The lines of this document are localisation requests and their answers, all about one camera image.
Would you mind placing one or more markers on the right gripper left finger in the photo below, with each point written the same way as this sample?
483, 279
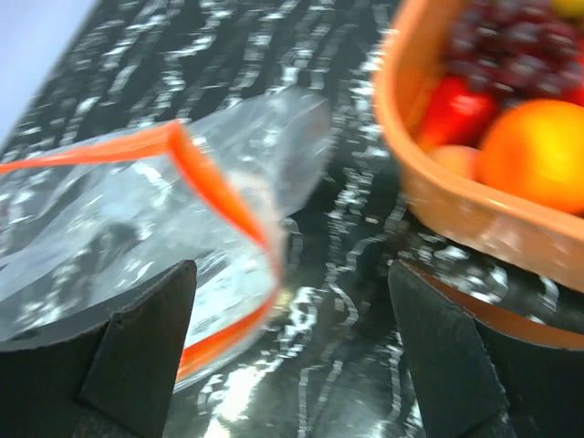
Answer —
107, 371

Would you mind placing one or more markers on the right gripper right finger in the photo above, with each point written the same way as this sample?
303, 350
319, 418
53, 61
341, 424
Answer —
482, 371

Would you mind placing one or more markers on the clear orange zip bag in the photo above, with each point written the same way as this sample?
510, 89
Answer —
91, 220

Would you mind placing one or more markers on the purple grape bunch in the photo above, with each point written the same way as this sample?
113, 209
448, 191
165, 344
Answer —
516, 50

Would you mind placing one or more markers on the peach front fruit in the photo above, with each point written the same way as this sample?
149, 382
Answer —
458, 159

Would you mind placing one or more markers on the orange tangerine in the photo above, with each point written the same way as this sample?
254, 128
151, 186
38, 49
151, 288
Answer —
535, 152

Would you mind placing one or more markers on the orange plastic basket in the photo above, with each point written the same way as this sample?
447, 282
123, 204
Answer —
535, 238

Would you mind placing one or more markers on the yellow bell pepper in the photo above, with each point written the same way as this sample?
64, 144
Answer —
573, 9

